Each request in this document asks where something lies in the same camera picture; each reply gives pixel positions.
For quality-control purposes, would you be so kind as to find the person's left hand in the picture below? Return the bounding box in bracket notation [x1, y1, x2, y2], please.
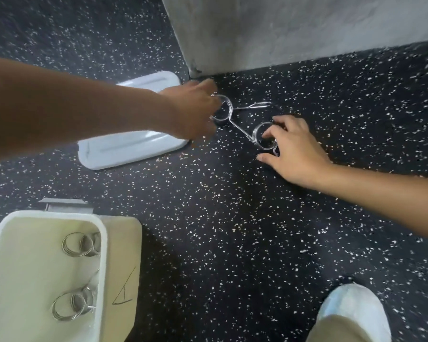
[160, 79, 220, 141]

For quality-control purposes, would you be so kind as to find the person's right hand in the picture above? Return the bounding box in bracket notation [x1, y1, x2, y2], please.
[256, 115, 335, 188]

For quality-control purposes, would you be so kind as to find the double coil metal wire spring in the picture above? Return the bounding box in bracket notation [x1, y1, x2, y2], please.
[51, 231, 93, 322]
[71, 231, 102, 311]
[210, 95, 281, 156]

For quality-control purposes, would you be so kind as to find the person's left forearm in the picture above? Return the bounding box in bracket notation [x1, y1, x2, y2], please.
[0, 55, 176, 165]

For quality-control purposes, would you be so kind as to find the person's right forearm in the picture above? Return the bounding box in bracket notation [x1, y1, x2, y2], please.
[321, 163, 428, 246]

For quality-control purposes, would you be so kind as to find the white plastic bin lid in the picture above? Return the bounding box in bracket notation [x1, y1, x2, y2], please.
[77, 72, 190, 171]

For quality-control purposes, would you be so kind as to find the white shoe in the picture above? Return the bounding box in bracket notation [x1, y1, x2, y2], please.
[316, 283, 393, 342]

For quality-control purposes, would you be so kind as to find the white lid with pencil triangle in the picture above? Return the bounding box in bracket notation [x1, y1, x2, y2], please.
[99, 215, 143, 342]

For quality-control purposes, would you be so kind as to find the white plastic bin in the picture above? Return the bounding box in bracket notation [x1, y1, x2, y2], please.
[0, 210, 108, 342]

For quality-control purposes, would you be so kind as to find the grey metal bracket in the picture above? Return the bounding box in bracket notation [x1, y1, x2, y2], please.
[38, 198, 94, 214]

